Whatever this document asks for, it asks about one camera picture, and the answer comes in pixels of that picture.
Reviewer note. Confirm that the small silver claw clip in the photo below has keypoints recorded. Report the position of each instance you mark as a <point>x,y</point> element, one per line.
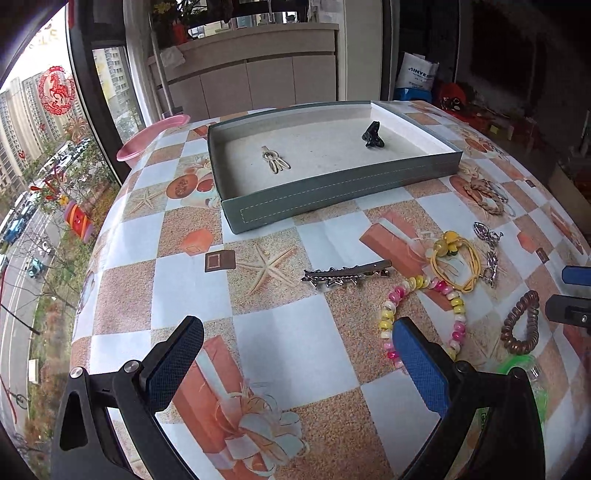
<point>490,265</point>

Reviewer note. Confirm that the silver heart charm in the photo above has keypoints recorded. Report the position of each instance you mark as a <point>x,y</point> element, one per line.
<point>480,229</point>

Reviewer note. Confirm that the black claw hair clip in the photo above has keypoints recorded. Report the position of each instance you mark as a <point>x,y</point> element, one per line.
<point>373,136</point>

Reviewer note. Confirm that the white cloth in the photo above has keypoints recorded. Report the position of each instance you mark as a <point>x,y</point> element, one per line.
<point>171,56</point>

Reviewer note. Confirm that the red plastic stool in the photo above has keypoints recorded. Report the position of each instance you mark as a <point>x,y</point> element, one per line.
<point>451,97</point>

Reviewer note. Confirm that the silver looped hair clip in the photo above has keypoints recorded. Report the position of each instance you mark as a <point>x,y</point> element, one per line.
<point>268,154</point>

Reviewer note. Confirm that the potted yellow flowers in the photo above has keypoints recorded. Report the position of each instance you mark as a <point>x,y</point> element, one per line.
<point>178,18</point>

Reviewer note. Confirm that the grey rectangular tray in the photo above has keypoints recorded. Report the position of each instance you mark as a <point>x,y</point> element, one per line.
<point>323,152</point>

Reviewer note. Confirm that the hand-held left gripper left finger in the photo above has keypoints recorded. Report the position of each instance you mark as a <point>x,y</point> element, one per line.
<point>173,364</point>

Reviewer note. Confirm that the blue plastic stool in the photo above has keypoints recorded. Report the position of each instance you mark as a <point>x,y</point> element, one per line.
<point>413,94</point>

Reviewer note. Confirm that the green translucent bangle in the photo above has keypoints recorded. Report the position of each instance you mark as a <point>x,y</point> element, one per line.
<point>512,364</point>

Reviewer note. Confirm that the pink plastic basin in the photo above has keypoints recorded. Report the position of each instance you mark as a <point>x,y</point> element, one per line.
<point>147,138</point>

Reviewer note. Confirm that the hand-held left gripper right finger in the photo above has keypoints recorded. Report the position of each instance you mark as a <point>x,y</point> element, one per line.
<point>422,364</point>

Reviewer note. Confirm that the beige cabinet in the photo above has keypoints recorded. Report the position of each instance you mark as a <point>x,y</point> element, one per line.
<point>258,78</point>

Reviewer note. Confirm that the white pole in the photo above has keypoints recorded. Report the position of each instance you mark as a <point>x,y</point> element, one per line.
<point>161,74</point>

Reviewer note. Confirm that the red horse window decal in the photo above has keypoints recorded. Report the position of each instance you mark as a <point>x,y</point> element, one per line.
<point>56,90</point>

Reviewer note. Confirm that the white paper bag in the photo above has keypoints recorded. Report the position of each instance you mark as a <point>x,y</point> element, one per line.
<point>415,71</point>

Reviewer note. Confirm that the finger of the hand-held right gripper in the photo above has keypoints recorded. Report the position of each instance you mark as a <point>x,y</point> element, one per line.
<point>576,275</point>
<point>569,314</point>

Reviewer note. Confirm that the silver star hair clip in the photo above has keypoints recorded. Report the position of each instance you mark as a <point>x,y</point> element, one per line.
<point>344,275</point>

